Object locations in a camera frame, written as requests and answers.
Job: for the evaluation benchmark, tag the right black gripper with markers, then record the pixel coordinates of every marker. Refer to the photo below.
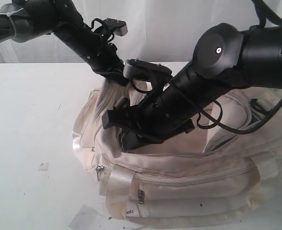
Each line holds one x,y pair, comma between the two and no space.
167,116

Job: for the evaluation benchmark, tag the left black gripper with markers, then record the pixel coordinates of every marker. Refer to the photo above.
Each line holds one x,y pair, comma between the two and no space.
102,57

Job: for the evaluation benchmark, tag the cream fabric duffel bag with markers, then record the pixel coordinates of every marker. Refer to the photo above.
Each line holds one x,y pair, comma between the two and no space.
203,178

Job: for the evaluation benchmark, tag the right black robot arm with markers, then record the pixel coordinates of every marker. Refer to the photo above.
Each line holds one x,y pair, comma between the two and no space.
224,59

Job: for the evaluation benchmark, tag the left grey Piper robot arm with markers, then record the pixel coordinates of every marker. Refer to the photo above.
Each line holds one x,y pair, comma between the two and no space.
25,20

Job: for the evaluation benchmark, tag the white backdrop curtain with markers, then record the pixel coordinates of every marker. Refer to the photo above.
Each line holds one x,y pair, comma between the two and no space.
158,30

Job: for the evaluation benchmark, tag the clear tape scrap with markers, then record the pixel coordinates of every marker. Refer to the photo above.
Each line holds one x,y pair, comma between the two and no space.
43,167

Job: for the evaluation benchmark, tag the white tag TONLION text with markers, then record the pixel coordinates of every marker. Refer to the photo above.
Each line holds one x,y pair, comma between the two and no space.
88,218

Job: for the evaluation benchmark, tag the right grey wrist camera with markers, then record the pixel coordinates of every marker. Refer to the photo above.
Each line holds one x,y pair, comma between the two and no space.
155,74

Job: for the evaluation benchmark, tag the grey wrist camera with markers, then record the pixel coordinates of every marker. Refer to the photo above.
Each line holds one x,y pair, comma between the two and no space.
117,27
155,74

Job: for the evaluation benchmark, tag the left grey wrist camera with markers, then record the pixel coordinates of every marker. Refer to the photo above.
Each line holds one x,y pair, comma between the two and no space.
117,27

